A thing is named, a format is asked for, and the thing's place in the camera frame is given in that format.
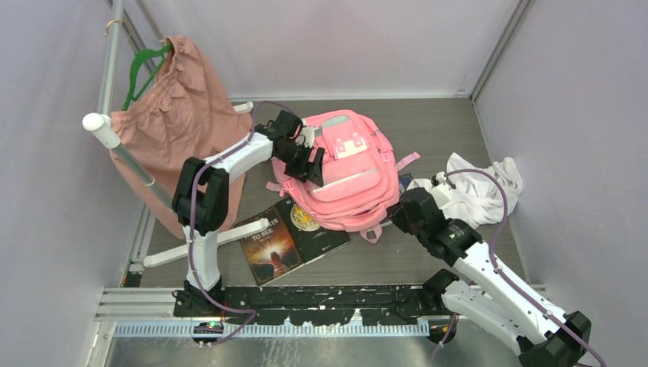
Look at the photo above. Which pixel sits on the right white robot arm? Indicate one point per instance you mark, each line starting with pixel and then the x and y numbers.
pixel 477 286

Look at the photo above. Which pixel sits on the pink student backpack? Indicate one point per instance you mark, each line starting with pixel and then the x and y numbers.
pixel 359 170

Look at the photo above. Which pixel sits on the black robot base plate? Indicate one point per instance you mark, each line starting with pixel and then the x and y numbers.
pixel 376 305

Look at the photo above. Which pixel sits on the pink shorts on hanger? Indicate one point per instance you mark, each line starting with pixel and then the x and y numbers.
pixel 186 113

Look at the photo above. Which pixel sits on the Moon and Sixpence book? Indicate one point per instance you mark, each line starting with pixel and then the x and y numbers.
pixel 312 240

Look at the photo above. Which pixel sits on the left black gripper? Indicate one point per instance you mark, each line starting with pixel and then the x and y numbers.
pixel 306 170

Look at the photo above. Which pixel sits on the Three Days To See book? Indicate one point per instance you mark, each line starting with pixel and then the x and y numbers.
pixel 272 252

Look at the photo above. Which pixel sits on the blue book under backpack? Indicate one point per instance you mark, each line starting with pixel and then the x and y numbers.
pixel 404 182

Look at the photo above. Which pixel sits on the white crumpled cloth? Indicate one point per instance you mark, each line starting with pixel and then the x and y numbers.
pixel 481 196

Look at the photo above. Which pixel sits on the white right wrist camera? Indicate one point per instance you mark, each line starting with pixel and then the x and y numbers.
pixel 441 191

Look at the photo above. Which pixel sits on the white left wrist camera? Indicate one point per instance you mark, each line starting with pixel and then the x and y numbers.
pixel 308 135

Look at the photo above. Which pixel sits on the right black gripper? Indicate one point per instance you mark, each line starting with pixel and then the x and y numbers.
pixel 396 212

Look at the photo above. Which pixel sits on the white clothes rack stand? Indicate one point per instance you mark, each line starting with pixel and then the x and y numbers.
pixel 100 125

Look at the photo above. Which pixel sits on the white slotted cable duct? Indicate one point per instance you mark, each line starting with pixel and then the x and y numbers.
pixel 211 330

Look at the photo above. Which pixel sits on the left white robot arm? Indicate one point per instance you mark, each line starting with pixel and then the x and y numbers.
pixel 201 199

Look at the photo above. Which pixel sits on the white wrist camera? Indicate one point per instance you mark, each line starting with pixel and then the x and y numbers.
pixel 441 191
pixel 308 135

